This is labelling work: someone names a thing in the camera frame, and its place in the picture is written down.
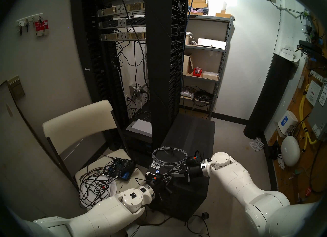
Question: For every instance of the white box with blue label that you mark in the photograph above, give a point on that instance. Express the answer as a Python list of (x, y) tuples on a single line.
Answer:
[(287, 123)]

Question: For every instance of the small red box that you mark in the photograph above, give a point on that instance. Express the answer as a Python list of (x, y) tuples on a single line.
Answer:
[(197, 71)]

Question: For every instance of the grey metal electrical box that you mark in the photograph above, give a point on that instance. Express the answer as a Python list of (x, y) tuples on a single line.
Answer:
[(320, 119)]

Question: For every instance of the black modem box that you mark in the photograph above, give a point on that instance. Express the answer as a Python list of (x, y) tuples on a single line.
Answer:
[(309, 47)]

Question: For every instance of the white notice paper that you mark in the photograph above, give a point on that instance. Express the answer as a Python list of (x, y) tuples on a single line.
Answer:
[(313, 93)]

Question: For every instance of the black electronics board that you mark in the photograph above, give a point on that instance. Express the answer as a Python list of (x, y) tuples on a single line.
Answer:
[(120, 166)]

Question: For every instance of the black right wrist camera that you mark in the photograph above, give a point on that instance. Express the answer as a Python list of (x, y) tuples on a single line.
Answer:
[(193, 160)]

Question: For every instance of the white oval router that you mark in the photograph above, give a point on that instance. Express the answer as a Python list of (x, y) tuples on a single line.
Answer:
[(290, 151)]

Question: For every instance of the large brown cardboard box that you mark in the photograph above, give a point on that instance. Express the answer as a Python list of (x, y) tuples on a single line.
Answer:
[(198, 4)]

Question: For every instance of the beige wall plate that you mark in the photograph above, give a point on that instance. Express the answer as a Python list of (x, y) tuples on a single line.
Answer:
[(16, 88)]

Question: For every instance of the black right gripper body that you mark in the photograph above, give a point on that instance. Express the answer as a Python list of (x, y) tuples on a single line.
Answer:
[(194, 171)]

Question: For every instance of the white round plate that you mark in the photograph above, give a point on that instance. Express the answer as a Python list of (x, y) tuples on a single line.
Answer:
[(111, 188)]

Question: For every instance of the black Dell rack server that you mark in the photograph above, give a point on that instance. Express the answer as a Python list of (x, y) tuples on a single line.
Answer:
[(120, 23)]

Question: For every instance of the white flat network device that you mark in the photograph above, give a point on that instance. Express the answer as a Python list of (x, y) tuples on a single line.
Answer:
[(140, 128)]

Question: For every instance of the beige rack server unit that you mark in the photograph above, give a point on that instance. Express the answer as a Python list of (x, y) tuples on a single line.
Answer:
[(120, 36), (120, 9)]

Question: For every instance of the small brown cardboard box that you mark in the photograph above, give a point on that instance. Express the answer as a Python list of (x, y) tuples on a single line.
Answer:
[(223, 15)]

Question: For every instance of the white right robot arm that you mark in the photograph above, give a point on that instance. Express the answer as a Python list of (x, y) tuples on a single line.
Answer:
[(237, 185)]

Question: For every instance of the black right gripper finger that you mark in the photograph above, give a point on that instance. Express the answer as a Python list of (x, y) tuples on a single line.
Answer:
[(178, 169), (177, 174)]

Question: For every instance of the black server rack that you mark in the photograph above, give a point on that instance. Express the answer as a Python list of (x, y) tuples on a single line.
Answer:
[(161, 60)]

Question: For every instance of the white flat box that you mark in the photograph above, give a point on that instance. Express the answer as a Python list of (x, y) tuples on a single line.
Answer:
[(212, 43)]

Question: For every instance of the wall power outlet box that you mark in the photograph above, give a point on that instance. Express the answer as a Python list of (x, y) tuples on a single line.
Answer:
[(138, 89)]

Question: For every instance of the open cardboard box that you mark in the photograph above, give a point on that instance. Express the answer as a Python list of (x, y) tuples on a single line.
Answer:
[(187, 65)]

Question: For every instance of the white key rack with keys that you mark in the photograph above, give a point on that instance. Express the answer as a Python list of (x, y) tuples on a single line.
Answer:
[(28, 18)]

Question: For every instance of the cream folding chair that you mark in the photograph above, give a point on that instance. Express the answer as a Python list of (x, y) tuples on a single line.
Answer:
[(76, 121)]

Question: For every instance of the red and white tag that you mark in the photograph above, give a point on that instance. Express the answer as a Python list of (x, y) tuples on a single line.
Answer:
[(41, 28)]

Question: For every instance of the flat tan box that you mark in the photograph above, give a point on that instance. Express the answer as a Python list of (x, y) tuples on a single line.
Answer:
[(210, 75)]

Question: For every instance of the black power adapter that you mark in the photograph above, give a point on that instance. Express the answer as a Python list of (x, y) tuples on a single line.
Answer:
[(273, 152)]

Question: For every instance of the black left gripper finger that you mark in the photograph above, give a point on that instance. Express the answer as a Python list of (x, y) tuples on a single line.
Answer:
[(167, 181), (164, 175)]

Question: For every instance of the black workstation tower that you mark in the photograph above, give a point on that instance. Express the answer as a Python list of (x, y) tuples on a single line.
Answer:
[(189, 134)]

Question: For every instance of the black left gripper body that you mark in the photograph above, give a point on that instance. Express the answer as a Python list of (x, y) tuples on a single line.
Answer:
[(158, 185)]

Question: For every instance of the stack of small white cartons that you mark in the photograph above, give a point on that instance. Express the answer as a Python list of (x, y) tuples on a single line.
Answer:
[(288, 53)]

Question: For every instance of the grey metal shelving unit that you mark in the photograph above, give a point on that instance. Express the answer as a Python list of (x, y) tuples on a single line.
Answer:
[(209, 18)]

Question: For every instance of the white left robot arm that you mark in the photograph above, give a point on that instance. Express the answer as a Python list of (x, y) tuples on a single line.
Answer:
[(102, 213)]

